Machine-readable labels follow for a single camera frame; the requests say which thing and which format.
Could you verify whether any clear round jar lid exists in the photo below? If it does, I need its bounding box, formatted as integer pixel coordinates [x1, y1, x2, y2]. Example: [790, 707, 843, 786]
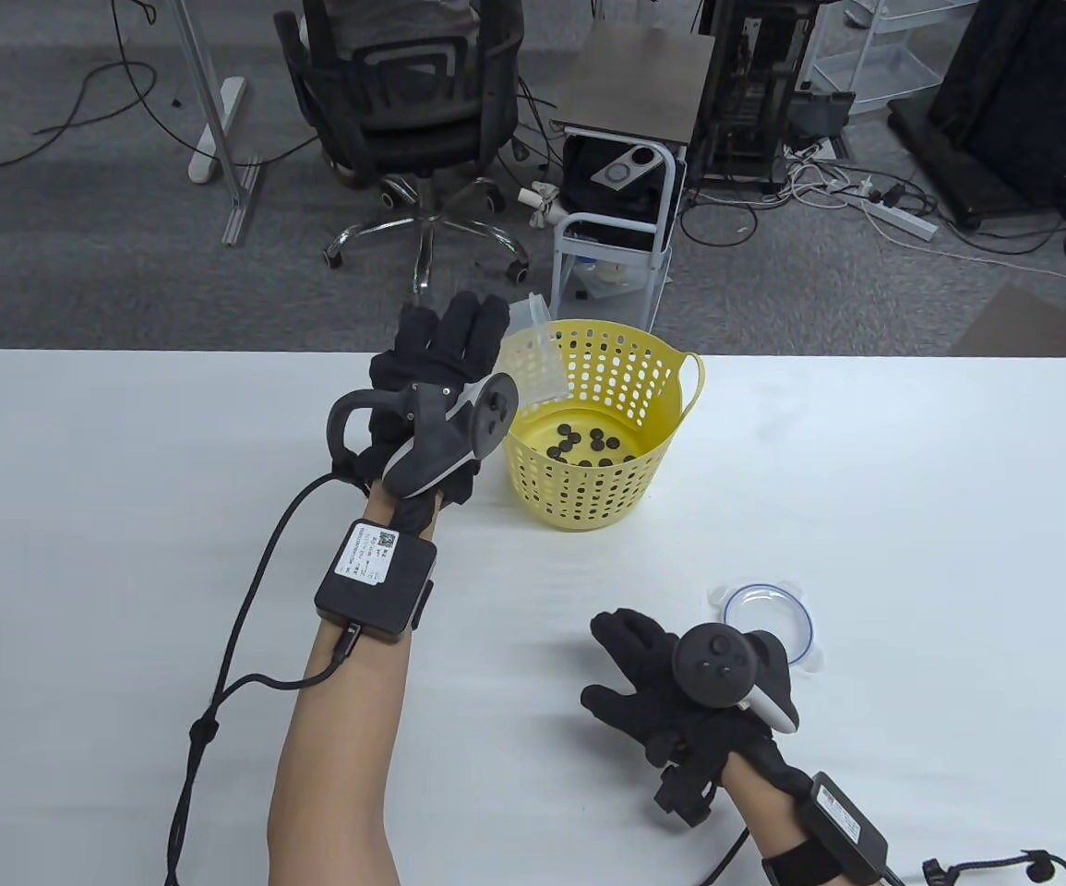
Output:
[708, 580, 826, 672]

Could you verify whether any black office chair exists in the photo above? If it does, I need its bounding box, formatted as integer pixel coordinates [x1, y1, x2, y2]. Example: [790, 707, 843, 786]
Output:
[272, 0, 533, 329]

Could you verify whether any gray hand controller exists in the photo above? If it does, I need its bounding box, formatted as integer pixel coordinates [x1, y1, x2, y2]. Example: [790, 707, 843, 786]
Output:
[327, 372, 520, 499]
[673, 625, 801, 735]

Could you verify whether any black wrist sensor box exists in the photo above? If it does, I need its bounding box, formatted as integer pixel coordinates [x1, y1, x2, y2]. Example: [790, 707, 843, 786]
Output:
[805, 773, 891, 878]
[314, 520, 438, 644]

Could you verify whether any person's right hand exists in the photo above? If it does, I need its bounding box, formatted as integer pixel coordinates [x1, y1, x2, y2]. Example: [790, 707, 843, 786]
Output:
[581, 607, 775, 769]

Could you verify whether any white rolling cart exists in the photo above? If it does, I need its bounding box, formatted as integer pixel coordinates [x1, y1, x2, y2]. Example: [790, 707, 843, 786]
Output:
[546, 26, 716, 331]

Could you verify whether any black right wrist sensor box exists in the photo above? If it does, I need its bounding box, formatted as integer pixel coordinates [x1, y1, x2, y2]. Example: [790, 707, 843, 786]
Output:
[805, 773, 891, 878]

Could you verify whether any person's left hand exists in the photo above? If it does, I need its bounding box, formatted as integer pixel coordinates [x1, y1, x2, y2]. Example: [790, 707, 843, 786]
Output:
[353, 292, 512, 520]

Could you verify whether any person's right forearm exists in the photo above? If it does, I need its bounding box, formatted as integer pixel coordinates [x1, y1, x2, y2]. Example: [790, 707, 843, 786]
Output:
[726, 748, 820, 886]

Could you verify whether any small black floor box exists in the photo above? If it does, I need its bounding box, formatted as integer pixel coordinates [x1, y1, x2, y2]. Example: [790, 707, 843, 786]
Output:
[786, 88, 856, 139]

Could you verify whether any pile of black Go stones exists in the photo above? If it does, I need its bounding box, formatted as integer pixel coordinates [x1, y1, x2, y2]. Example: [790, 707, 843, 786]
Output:
[546, 423, 635, 469]

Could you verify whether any brown floor mat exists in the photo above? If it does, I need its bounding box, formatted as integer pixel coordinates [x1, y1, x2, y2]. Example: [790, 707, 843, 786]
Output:
[952, 281, 1066, 361]

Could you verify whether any person's left forearm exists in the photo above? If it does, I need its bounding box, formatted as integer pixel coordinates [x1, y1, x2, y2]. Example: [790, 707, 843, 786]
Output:
[269, 489, 446, 886]

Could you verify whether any white power strip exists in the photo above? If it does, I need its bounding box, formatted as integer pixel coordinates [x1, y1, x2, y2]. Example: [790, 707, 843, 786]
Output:
[860, 198, 940, 243]

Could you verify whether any yellow plastic laundry basket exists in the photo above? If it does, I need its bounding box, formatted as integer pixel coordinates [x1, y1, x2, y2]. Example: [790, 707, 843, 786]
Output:
[480, 319, 707, 533]

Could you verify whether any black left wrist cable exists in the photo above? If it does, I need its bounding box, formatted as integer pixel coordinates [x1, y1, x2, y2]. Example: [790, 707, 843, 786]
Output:
[163, 471, 378, 886]

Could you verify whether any clear plastic jar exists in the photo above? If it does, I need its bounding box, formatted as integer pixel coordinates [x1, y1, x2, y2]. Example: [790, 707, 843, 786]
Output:
[494, 293, 567, 407]

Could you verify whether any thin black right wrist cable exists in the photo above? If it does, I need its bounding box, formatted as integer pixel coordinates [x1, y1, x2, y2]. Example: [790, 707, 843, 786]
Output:
[694, 826, 755, 886]

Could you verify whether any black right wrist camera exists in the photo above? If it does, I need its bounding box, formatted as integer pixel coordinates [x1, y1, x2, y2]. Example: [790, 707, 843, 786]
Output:
[653, 761, 724, 824]

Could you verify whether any black open computer tower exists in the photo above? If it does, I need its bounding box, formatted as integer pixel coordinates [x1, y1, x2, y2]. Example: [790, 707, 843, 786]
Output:
[688, 0, 820, 195]

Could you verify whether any large black display stand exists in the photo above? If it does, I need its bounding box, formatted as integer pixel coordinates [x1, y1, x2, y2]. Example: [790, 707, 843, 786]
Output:
[888, 0, 1066, 232]

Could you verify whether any black left wrist sensor box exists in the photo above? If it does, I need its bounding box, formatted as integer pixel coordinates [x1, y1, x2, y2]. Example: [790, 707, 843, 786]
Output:
[314, 520, 438, 644]

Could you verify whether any gray left hand controller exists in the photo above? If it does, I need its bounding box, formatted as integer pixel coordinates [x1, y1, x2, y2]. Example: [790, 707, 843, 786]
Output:
[327, 372, 520, 499]

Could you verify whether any black floor cable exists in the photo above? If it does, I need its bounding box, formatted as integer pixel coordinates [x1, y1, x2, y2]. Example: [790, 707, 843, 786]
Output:
[0, 0, 160, 169]

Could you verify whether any white desk leg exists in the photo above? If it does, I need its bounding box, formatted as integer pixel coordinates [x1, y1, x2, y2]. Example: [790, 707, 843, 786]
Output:
[168, 0, 262, 247]

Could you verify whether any tangle of floor cables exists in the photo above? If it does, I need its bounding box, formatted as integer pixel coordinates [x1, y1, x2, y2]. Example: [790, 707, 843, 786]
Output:
[680, 138, 940, 250]

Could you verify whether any gray right hand controller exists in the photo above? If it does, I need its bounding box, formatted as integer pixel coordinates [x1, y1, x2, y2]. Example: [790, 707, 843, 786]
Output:
[673, 625, 801, 735]

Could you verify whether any black case with round vent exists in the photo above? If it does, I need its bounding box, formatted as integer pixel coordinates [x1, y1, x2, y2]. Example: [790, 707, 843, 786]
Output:
[562, 132, 678, 250]

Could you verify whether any white wire shelf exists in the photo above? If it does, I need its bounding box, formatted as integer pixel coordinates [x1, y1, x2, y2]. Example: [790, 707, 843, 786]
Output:
[809, 0, 976, 117]

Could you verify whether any black right wrist strap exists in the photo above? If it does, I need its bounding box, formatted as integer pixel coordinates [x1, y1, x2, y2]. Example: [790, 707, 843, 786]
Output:
[761, 835, 829, 886]

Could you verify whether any black cable with ferrite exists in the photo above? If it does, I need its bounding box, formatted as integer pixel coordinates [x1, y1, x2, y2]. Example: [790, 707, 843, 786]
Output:
[920, 849, 1066, 886]

